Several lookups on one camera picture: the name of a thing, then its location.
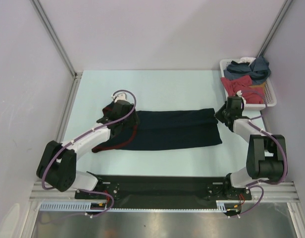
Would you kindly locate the aluminium frame post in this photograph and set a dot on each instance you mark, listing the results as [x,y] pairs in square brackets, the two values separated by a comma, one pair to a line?
[275,26]
[46,22]

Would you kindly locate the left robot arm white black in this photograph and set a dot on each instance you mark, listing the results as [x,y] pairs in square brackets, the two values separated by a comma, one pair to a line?
[58,166]

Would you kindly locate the right aluminium frame post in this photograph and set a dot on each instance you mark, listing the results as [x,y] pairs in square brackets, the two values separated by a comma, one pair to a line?
[275,26]

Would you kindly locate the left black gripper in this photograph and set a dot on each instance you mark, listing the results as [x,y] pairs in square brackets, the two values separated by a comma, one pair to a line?
[133,120]

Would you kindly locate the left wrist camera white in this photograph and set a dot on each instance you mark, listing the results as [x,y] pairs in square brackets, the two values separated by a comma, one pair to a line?
[119,96]

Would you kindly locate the white plastic laundry basket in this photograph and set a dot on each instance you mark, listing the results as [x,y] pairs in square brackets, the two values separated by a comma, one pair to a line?
[268,89]

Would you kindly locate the white cloth in basket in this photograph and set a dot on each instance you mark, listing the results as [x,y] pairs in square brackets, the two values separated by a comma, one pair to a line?
[248,60]

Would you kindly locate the navy jersey tank top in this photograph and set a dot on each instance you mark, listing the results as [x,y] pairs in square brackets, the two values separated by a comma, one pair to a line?
[167,130]

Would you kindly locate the left aluminium frame post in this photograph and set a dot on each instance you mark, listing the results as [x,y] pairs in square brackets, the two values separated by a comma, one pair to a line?
[46,22]

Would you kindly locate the red tank top in basket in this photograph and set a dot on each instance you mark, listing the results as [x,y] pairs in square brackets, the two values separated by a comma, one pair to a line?
[252,94]

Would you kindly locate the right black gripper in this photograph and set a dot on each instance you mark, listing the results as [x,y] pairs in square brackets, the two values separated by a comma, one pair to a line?
[218,114]

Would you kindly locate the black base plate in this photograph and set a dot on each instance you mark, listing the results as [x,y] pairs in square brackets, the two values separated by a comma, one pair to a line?
[168,190]

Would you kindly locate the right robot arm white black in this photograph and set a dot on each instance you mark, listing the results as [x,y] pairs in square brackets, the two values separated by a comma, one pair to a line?
[266,157]

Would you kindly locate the blue-grey tank top in basket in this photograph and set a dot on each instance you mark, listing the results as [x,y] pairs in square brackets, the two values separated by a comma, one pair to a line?
[258,70]

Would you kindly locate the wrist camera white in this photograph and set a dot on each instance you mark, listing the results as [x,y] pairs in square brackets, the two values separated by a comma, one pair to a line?
[240,94]
[119,96]

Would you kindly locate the white slotted cable duct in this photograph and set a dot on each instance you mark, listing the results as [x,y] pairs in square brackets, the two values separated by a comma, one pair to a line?
[211,206]

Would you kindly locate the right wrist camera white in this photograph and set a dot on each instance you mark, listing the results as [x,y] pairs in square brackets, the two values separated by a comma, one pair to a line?
[240,94]

